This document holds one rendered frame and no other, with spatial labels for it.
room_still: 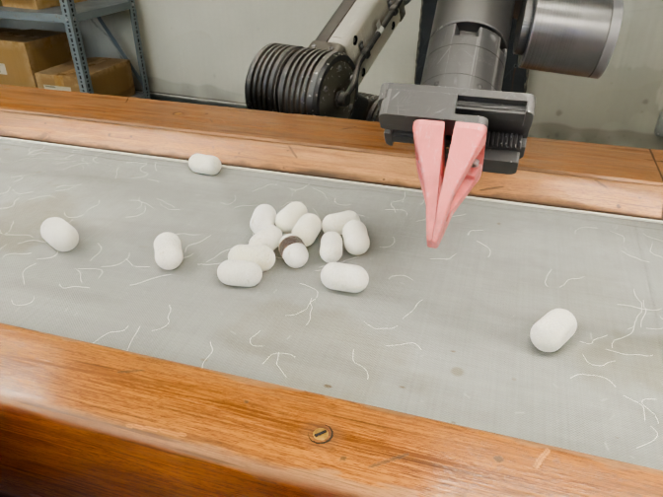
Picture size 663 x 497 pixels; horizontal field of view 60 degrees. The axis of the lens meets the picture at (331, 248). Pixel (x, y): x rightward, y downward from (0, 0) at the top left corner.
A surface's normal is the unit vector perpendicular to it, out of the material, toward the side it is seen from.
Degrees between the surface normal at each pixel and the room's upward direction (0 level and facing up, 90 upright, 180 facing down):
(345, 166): 45
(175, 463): 90
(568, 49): 104
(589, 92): 90
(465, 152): 62
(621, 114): 88
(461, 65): 40
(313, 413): 0
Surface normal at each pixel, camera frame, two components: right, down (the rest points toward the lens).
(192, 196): 0.00, -0.85
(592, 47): -0.22, 0.54
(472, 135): -0.25, 0.04
